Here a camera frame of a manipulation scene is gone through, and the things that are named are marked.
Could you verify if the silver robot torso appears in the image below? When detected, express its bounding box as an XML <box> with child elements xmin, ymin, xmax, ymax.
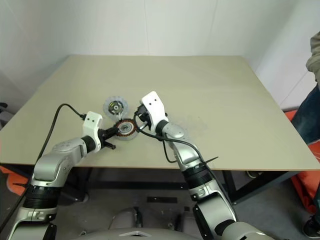
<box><xmin>82</xmin><ymin>226</ymin><xmax>201</xmax><ymax>240</ymax></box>

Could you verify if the black flat floor strip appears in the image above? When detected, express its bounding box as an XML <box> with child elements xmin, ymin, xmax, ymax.
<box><xmin>146</xmin><ymin>196</ymin><xmax>178</xmax><ymax>204</ymax></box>

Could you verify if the orange padded cushion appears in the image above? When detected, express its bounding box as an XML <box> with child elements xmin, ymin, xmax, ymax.
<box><xmin>0</xmin><ymin>162</ymin><xmax>33</xmax><ymax>198</ymax></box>
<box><xmin>283</xmin><ymin>109</ymin><xmax>320</xmax><ymax>208</ymax></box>

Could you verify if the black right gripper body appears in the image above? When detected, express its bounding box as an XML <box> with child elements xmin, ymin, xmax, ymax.
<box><xmin>136</xmin><ymin>104</ymin><xmax>151</xmax><ymax>126</ymax></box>

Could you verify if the small black round object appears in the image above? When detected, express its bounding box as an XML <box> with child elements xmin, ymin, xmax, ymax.
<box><xmin>113</xmin><ymin>118</ymin><xmax>138</xmax><ymax>142</ymax></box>

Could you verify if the black metal table frame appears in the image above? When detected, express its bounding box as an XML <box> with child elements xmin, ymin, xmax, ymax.
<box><xmin>0</xmin><ymin>163</ymin><xmax>298</xmax><ymax>206</ymax></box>

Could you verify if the black metal stand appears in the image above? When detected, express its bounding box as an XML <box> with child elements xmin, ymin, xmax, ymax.
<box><xmin>0</xmin><ymin>102</ymin><xmax>10</xmax><ymax>126</ymax></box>

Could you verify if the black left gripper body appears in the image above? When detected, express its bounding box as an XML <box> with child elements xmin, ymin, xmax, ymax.
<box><xmin>98</xmin><ymin>128</ymin><xmax>111</xmax><ymax>149</ymax></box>

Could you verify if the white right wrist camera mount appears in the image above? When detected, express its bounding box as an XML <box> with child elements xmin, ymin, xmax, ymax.
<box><xmin>139</xmin><ymin>91</ymin><xmax>168</xmax><ymax>132</ymax></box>

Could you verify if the black spoked rotor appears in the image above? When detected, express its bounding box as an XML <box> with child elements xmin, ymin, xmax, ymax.
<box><xmin>107</xmin><ymin>99</ymin><xmax>124</xmax><ymax>115</ymax></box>

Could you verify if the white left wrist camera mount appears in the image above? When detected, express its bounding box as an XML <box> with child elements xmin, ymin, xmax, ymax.
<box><xmin>82</xmin><ymin>111</ymin><xmax>103</xmax><ymax>152</ymax></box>

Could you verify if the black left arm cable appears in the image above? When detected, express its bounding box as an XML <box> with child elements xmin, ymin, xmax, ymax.
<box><xmin>0</xmin><ymin>103</ymin><xmax>88</xmax><ymax>236</ymax></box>

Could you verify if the person in jacket and jeans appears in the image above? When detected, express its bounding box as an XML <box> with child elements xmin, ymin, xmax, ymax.
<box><xmin>291</xmin><ymin>31</ymin><xmax>320</xmax><ymax>240</ymax></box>

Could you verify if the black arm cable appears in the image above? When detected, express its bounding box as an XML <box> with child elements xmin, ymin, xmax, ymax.
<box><xmin>133</xmin><ymin>113</ymin><xmax>203</xmax><ymax>165</ymax></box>
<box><xmin>0</xmin><ymin>103</ymin><xmax>88</xmax><ymax>236</ymax></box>

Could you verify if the grey rounded shell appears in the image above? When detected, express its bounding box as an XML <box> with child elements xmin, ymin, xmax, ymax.
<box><xmin>107</xmin><ymin>206</ymin><xmax>141</xmax><ymax>230</ymax></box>

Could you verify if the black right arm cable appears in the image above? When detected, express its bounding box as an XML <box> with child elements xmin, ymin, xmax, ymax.
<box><xmin>133</xmin><ymin>113</ymin><xmax>203</xmax><ymax>165</ymax></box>

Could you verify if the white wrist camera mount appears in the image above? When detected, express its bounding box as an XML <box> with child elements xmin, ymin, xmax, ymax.
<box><xmin>139</xmin><ymin>91</ymin><xmax>168</xmax><ymax>132</ymax></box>
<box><xmin>82</xmin><ymin>111</ymin><xmax>103</xmax><ymax>152</ymax></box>

